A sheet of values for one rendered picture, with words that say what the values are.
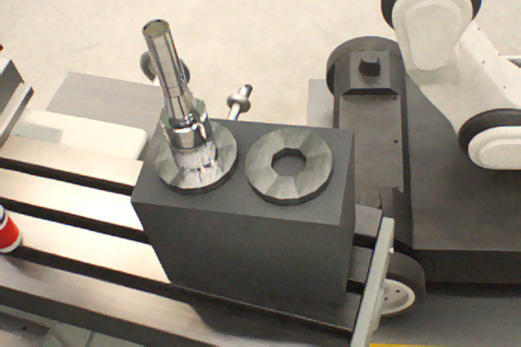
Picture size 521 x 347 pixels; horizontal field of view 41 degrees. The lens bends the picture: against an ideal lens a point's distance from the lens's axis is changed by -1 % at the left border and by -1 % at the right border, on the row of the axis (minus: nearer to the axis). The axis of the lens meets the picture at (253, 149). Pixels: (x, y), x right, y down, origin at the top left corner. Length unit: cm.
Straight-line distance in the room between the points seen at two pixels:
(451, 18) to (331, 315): 45
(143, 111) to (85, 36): 135
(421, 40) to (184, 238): 48
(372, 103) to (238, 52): 104
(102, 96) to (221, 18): 124
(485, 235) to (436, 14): 47
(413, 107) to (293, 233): 82
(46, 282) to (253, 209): 35
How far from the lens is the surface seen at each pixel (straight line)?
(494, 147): 127
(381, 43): 158
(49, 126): 126
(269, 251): 76
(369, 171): 136
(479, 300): 146
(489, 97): 125
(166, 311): 88
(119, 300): 90
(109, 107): 137
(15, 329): 102
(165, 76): 64
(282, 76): 233
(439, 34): 106
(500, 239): 134
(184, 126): 68
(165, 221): 76
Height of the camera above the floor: 171
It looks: 53 degrees down
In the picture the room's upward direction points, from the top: 12 degrees counter-clockwise
